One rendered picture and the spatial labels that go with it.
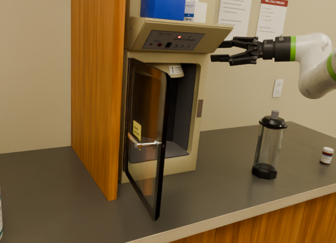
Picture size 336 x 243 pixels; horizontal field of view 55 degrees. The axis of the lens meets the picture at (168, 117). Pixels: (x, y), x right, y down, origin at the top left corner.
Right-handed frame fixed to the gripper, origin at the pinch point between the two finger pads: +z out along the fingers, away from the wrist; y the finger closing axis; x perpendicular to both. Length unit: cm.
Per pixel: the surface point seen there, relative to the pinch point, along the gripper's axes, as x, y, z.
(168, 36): -24.8, 22.8, 10.0
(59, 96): 4, 21, 66
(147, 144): -18, 58, 9
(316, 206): 54, 35, -39
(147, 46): -23.4, 25.5, 16.5
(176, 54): -12.9, 17.1, 11.0
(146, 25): -32.3, 27.5, 13.5
